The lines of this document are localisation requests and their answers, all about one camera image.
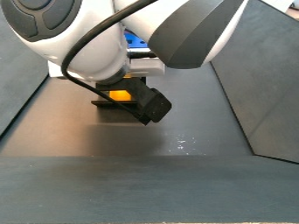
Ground yellow arch object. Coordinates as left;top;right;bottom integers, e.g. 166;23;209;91
109;79;133;102

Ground black camera cable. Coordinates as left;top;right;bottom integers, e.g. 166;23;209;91
61;0;159;121

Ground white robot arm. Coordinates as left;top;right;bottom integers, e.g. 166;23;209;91
0;0;249;82

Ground blue shape sorter block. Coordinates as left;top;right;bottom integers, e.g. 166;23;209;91
125;31;147;48

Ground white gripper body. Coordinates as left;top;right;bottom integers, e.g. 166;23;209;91
47;56;167;79

